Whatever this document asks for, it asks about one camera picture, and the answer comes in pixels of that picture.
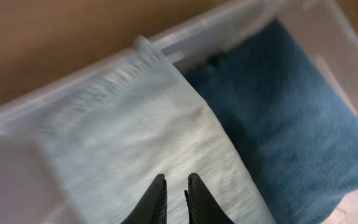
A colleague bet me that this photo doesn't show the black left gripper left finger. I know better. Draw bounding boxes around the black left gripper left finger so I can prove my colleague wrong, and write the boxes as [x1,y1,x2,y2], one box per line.
[122,174,167,224]

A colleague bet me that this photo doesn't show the blue jeans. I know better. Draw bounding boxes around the blue jeans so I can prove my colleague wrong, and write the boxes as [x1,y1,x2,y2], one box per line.
[186,21,358,223]

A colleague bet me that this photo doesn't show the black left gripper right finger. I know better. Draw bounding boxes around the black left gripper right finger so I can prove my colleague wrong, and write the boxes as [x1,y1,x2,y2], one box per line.
[185,173,234,224]

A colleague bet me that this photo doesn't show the light grey jeans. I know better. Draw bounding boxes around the light grey jeans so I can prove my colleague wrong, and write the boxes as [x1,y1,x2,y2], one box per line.
[0,39,274,223]

